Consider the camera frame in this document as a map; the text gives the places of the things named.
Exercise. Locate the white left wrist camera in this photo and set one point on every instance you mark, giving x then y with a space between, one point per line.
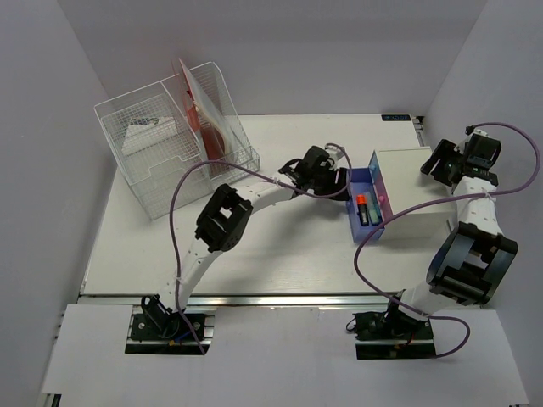
335 153

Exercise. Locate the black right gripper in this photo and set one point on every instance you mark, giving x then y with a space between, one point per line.
444 150

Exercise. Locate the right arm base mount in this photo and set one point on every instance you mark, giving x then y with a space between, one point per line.
391 335

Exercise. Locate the green highlighter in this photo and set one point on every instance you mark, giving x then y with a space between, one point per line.
372 212

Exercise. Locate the purple blue drawer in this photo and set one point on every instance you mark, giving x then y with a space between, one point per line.
361 183

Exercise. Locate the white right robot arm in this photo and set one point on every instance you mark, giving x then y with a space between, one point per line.
474 258

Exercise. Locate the papers in wire organizer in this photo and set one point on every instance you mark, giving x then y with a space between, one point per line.
146 132

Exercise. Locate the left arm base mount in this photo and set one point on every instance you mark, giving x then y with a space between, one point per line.
155 329

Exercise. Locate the clear document sleeve with papers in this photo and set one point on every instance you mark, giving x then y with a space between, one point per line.
209 112

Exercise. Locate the aluminium table rail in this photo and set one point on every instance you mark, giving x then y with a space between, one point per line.
208 301

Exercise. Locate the pink drawer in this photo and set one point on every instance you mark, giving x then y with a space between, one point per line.
382 198

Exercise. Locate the small blue label plate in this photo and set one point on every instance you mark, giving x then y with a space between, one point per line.
396 117

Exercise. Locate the orange black highlighter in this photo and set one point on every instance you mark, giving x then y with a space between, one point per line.
361 203

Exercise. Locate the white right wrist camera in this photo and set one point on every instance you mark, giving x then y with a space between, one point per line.
462 146

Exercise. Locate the red plastic folder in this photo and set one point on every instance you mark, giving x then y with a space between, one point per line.
200 127

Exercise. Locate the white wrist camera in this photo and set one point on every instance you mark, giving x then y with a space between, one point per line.
335 153
462 146

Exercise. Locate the white drawer box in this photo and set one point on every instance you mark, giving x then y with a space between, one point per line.
407 186

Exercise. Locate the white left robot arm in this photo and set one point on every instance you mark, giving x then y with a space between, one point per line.
223 220

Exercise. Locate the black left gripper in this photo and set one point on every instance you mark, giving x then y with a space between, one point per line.
333 187

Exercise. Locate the white wire file organizer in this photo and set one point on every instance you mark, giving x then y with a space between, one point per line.
153 173

